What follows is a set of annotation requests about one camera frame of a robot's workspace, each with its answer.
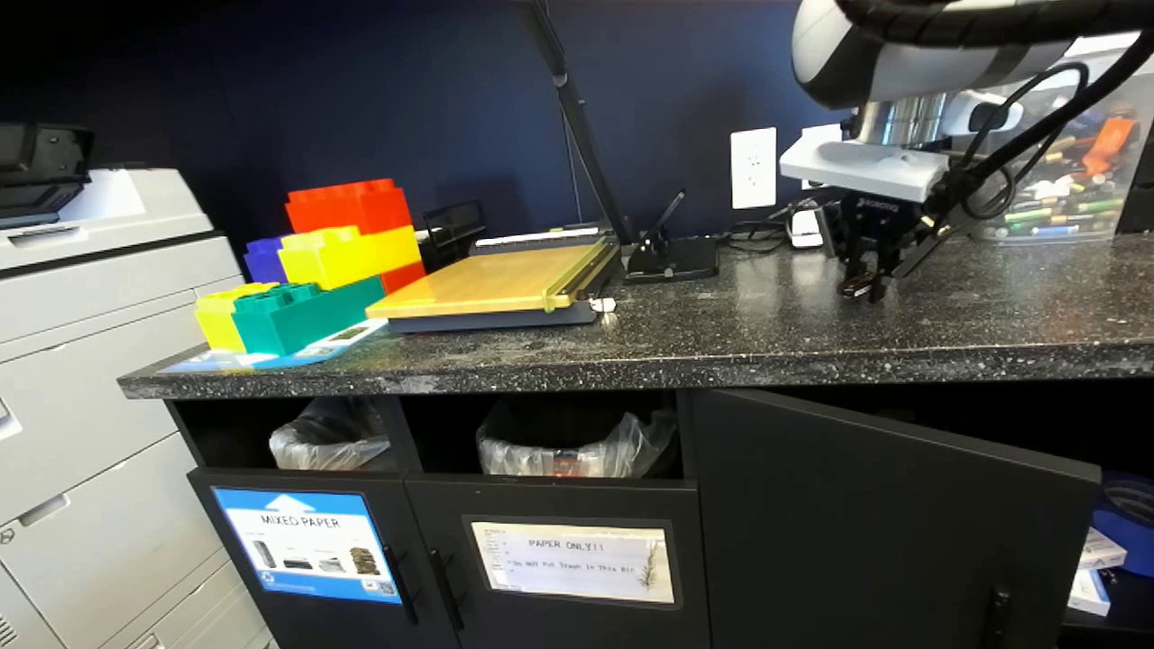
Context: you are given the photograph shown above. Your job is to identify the green toy block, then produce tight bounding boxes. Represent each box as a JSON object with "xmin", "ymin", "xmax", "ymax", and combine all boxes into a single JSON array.
[{"xmin": 234, "ymin": 278, "xmax": 381, "ymax": 353}]

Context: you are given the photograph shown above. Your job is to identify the lime yellow toy block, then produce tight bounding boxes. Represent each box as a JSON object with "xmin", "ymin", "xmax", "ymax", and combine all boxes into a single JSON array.
[{"xmin": 193, "ymin": 281, "xmax": 269, "ymax": 353}]

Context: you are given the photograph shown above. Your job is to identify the blue recycling label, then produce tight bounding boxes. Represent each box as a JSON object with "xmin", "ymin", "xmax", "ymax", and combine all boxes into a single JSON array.
[{"xmin": 211, "ymin": 488, "xmax": 405, "ymax": 606}]

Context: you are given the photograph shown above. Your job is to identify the trash bag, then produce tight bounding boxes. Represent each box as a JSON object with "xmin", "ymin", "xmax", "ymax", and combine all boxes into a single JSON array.
[
  {"xmin": 475, "ymin": 403, "xmax": 677, "ymax": 478},
  {"xmin": 268, "ymin": 400, "xmax": 390, "ymax": 472}
]

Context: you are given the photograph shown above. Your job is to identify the orange toy block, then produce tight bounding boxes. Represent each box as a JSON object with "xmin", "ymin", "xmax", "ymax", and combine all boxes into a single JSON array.
[{"xmin": 285, "ymin": 178, "xmax": 413, "ymax": 233}]

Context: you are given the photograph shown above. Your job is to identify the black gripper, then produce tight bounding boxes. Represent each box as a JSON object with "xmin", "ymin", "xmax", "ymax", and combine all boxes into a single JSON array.
[{"xmin": 829, "ymin": 190, "xmax": 925, "ymax": 299}]

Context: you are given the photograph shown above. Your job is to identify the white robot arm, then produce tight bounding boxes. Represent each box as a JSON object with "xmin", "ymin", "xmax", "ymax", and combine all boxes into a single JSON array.
[{"xmin": 778, "ymin": 0, "xmax": 1154, "ymax": 299}]

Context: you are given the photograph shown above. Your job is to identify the yellow paper cutter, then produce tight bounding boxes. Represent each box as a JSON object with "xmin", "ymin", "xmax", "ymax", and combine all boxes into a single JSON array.
[{"xmin": 368, "ymin": 239, "xmax": 615, "ymax": 333}]

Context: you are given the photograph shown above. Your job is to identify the black hole punch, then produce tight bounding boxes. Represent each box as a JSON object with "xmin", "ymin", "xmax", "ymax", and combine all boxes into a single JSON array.
[{"xmin": 418, "ymin": 201, "xmax": 482, "ymax": 270}]

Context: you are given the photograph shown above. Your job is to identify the right trash bag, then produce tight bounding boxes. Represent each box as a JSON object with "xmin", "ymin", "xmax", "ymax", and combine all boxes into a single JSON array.
[{"xmin": 475, "ymin": 403, "xmax": 677, "ymax": 478}]

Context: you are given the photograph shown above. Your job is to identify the white stapler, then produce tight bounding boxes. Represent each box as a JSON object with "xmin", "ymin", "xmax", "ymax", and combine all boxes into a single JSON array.
[{"xmin": 786, "ymin": 201, "xmax": 826, "ymax": 251}]

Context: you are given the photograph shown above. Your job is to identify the white papers in cabinet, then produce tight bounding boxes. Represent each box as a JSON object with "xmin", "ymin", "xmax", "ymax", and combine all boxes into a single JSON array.
[{"xmin": 1068, "ymin": 526, "xmax": 1129, "ymax": 617}]

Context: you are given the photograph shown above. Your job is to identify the white light switch plate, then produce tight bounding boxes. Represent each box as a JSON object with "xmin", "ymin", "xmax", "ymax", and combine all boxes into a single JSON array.
[{"xmin": 727, "ymin": 126, "xmax": 775, "ymax": 210}]

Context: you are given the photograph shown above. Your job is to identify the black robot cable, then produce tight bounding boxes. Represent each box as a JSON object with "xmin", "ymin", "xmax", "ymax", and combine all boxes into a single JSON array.
[{"xmin": 886, "ymin": 25, "xmax": 1154, "ymax": 281}]

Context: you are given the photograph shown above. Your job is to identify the white paper label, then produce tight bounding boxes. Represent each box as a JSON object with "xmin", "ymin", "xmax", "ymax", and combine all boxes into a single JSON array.
[{"xmin": 472, "ymin": 522, "xmax": 677, "ymax": 606}]

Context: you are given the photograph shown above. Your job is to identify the open black cabinet door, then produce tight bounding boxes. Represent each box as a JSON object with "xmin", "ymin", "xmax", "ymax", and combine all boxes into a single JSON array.
[{"xmin": 684, "ymin": 389, "xmax": 1100, "ymax": 649}]

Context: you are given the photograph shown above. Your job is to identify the clear plastic marker bin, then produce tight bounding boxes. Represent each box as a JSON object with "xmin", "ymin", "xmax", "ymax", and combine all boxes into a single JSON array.
[{"xmin": 987, "ymin": 60, "xmax": 1154, "ymax": 239}]

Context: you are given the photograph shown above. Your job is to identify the left trash bag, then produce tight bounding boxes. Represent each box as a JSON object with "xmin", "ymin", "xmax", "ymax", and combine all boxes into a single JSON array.
[{"xmin": 268, "ymin": 400, "xmax": 390, "ymax": 472}]

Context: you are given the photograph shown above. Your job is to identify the purple toy block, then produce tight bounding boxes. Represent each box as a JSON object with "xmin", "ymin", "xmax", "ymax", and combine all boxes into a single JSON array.
[{"xmin": 243, "ymin": 239, "xmax": 285, "ymax": 281}]

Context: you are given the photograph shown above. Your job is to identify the white outlet plate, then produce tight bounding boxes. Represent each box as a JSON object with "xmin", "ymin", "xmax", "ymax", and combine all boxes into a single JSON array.
[{"xmin": 802, "ymin": 123, "xmax": 844, "ymax": 144}]

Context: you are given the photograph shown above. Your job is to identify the grey office printer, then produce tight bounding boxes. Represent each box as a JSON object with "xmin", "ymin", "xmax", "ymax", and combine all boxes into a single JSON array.
[{"xmin": 0, "ymin": 123, "xmax": 275, "ymax": 649}]

